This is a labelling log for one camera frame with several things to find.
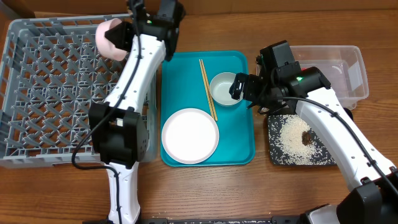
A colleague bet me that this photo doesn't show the pink small bowl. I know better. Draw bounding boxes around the pink small bowl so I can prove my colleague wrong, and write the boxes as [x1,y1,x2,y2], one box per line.
[95,18,127,61]

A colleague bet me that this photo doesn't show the grey-green bowl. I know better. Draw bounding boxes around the grey-green bowl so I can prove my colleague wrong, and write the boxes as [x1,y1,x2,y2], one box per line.
[210,72,243,106]

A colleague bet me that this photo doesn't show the white rice grains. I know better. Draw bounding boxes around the white rice grains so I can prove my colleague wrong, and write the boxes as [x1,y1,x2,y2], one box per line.
[269,114,335,166]

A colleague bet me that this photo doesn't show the brown mushroom piece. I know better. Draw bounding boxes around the brown mushroom piece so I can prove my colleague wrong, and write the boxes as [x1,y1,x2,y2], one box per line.
[302,131,313,146]

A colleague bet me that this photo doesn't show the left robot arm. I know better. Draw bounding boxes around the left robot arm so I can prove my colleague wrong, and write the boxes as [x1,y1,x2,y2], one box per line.
[88,1,185,223]

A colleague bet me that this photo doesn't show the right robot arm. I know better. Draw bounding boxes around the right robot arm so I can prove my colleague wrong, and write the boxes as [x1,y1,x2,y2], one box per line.
[229,40,397,224]

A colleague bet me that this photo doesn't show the black waste tray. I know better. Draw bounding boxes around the black waste tray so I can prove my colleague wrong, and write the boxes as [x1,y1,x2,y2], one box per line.
[266,107,354,166]

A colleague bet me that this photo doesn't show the clear plastic waste bin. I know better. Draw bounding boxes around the clear plastic waste bin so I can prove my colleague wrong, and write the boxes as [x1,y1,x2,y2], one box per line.
[290,45,369,110]

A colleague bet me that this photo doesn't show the right wooden chopstick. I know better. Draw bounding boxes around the right wooden chopstick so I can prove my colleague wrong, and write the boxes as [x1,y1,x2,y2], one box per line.
[201,58,218,121]

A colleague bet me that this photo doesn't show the wooden chopstick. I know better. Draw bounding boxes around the wooden chopstick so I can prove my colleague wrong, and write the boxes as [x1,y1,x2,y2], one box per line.
[201,58,218,121]
[199,59,216,121]

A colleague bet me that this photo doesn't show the left wooden chopstick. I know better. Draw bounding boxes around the left wooden chopstick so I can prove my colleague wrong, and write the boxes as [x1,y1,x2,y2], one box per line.
[199,59,216,121]

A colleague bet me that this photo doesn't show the teal serving tray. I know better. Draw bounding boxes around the teal serving tray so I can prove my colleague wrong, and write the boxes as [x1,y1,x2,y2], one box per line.
[160,50,256,166]

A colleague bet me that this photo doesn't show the grey plastic dish rack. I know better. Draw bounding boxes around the grey plastic dish rack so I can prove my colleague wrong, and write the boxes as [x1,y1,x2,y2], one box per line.
[0,14,158,169]

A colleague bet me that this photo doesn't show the large pink plate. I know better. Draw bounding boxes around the large pink plate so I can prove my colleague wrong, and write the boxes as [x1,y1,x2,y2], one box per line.
[161,108,220,164]

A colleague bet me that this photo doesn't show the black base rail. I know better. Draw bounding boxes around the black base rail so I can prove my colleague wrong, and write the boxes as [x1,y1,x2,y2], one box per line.
[136,215,305,224]

